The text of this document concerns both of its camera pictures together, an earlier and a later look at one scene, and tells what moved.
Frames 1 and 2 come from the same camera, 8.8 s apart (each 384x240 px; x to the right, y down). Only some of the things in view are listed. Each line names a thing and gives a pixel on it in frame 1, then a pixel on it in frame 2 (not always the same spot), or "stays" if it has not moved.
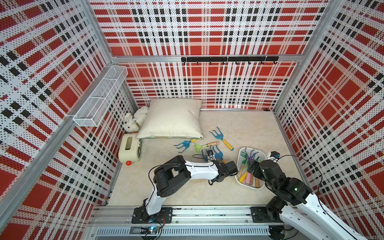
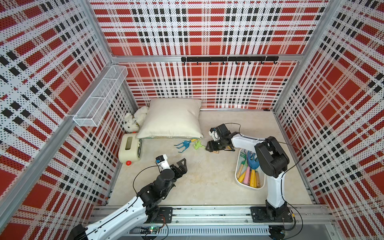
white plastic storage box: (245, 155) stays
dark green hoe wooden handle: (257, 182) stays
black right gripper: (256, 172) → (211, 146)
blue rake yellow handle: (218, 155) → (254, 164)
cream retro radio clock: (130, 148) stays
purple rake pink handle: (249, 176) stays
